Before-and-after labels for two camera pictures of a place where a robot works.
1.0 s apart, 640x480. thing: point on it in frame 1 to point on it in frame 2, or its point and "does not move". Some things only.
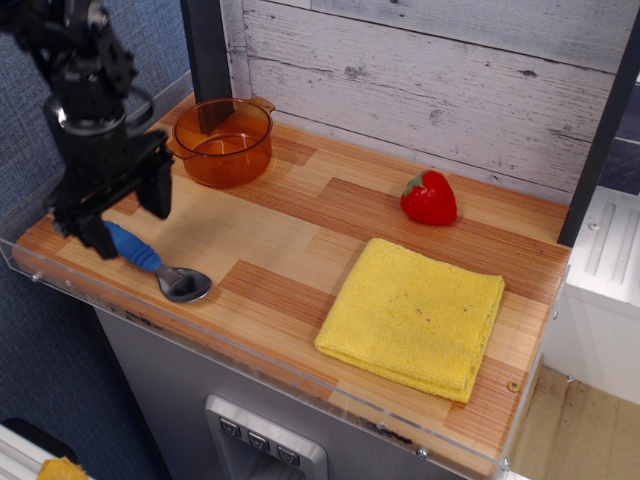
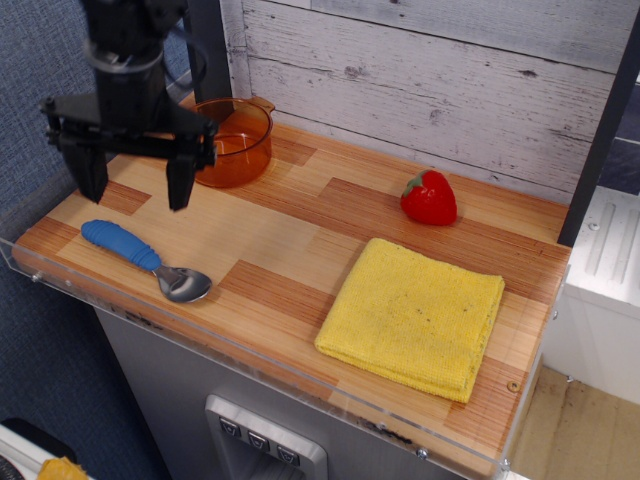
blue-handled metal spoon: [180, 284] does not move
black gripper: [101, 162] to [130, 111]
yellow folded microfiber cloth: [419, 321] does not move
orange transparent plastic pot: [225, 142] does not move
